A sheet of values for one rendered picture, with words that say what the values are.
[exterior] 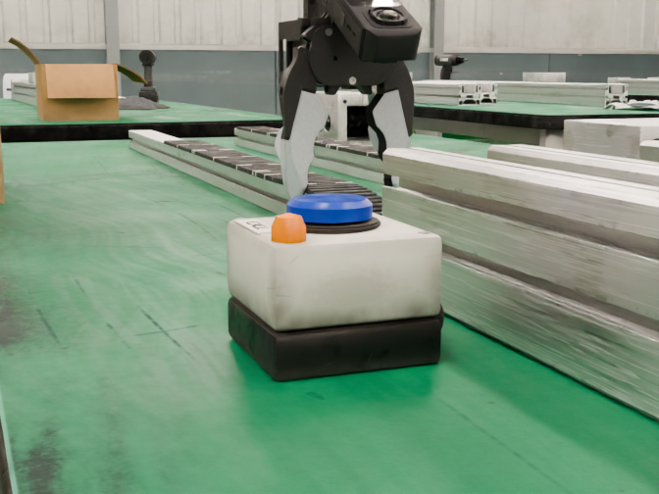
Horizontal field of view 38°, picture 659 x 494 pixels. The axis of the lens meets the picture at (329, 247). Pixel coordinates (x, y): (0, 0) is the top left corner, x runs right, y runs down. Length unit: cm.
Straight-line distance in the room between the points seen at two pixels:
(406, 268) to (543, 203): 7
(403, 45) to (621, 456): 40
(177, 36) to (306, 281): 1142
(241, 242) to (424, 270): 9
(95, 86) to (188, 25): 916
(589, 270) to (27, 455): 23
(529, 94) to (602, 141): 353
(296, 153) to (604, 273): 40
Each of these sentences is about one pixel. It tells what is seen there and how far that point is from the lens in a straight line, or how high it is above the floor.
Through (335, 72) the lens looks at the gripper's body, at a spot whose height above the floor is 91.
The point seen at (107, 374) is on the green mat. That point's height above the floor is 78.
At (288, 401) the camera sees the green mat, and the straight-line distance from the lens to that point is 39.
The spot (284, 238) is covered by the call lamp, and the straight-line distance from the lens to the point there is 40.
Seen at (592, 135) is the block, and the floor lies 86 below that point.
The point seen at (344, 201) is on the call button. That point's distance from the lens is 43.
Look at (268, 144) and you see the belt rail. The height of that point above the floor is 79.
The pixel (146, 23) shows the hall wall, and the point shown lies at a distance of 1170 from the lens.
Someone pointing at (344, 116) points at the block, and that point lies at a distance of 157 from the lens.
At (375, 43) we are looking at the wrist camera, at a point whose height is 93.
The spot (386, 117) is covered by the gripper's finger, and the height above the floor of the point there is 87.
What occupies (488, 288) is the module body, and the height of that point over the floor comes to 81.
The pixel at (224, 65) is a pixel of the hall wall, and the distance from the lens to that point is 1189.
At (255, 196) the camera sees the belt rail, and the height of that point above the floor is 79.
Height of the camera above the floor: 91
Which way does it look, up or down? 10 degrees down
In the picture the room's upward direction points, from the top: straight up
